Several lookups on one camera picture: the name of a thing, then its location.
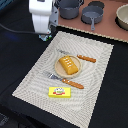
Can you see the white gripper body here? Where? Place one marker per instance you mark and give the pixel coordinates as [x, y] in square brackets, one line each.
[46, 37]

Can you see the orange bread loaf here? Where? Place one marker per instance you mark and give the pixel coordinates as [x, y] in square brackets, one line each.
[68, 65]

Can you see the yellow butter box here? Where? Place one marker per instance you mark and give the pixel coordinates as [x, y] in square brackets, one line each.
[59, 92]

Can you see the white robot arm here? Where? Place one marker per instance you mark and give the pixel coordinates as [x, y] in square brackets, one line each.
[44, 17]

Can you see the grey cooking pot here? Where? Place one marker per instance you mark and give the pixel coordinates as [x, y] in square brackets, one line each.
[69, 9]

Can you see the round wooden plate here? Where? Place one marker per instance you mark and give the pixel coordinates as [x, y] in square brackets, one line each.
[60, 70]

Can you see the striped beige placemat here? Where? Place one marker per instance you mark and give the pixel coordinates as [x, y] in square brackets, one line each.
[77, 109]

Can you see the grey frying pan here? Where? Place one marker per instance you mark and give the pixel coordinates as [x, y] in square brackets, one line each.
[92, 15]

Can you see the beige bowl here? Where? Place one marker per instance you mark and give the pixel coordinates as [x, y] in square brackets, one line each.
[122, 15]

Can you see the knife with orange handle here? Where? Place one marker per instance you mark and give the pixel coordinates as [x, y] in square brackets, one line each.
[79, 56]

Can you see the fork with orange handle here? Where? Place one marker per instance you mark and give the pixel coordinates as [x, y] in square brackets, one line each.
[64, 80]

